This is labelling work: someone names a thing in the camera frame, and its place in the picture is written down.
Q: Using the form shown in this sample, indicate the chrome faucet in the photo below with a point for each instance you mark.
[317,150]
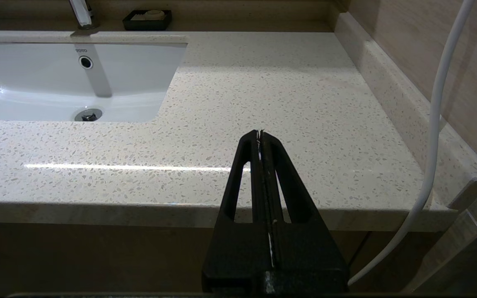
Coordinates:
[81,13]

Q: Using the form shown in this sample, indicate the brown vanity cabinet front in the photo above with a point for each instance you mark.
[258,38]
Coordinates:
[97,256]

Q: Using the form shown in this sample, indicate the beige round soap bar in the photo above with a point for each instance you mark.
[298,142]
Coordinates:
[151,15]

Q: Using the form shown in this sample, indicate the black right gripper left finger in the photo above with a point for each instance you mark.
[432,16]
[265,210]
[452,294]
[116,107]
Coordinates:
[232,248]

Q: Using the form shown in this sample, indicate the black soap dish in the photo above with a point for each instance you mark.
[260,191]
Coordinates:
[147,25]

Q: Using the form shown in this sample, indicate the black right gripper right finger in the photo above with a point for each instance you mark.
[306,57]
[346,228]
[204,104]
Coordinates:
[304,252]

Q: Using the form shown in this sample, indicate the chrome sink drain stopper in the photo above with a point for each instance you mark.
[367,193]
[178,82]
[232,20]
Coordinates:
[88,115]

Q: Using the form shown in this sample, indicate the white ceramic sink basin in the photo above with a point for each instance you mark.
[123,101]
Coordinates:
[35,82]

